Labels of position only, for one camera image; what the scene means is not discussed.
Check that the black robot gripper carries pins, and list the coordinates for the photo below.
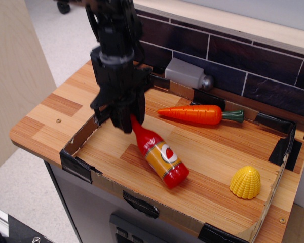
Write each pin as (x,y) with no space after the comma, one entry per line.
(121,89)

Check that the red hot sauce bottle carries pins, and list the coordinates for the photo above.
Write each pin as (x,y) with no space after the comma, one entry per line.
(159,155)

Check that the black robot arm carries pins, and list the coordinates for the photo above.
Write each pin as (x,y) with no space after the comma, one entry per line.
(116,27)

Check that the cardboard fence with black tape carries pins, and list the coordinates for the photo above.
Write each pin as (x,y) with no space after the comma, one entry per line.
(202,205)

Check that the orange plastic toy carrot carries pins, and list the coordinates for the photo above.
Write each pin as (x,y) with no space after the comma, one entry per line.
(202,114)

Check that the grey salt shaker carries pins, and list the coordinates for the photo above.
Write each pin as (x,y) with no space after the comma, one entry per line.
(188,75)

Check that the black chair caster wheel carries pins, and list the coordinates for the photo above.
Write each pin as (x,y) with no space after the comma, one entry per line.
(63,7)

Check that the yellow plastic corn piece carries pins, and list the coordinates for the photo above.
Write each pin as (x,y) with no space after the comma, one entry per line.
(246,183)

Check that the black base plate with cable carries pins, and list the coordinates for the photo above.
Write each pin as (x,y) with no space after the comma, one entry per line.
(12,230)

